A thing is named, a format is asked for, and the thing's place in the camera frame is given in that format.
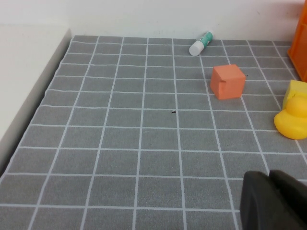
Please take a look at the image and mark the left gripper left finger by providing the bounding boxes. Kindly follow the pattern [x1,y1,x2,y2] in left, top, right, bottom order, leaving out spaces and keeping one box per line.
[239,170,296,230]

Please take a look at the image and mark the orange plastic cutlery holder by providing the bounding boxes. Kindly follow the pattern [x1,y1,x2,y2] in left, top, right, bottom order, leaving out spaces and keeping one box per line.
[287,0,307,83]

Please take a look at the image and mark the yellow foam cube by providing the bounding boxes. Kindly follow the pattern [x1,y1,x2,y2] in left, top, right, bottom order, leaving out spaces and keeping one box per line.
[282,79,307,108]

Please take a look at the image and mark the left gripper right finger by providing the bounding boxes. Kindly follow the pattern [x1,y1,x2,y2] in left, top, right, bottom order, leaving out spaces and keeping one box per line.
[269,169,307,230]

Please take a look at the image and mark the grey grid table mat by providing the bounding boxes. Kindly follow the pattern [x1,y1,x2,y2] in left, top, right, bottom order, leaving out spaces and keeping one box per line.
[0,35,307,230]

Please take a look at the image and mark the white green glue stick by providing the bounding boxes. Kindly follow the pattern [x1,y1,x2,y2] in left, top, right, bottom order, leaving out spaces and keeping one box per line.
[189,31,213,57]

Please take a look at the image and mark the yellow rubber duck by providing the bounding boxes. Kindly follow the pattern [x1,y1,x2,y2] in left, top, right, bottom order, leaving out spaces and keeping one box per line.
[273,95,307,140]

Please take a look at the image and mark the orange foam cube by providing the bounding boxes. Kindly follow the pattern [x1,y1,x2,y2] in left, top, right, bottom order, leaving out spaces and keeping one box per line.
[210,64,246,100]

